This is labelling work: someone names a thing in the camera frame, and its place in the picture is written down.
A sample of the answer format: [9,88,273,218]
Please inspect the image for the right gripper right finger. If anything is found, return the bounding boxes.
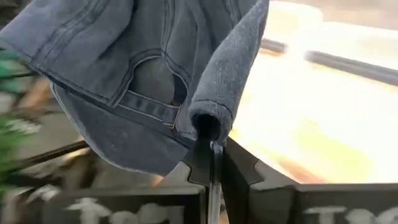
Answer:
[222,136,398,224]

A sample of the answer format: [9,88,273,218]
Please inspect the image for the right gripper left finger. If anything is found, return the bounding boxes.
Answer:
[43,136,223,224]

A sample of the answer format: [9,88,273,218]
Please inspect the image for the green potted plant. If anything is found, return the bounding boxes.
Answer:
[0,49,41,194]

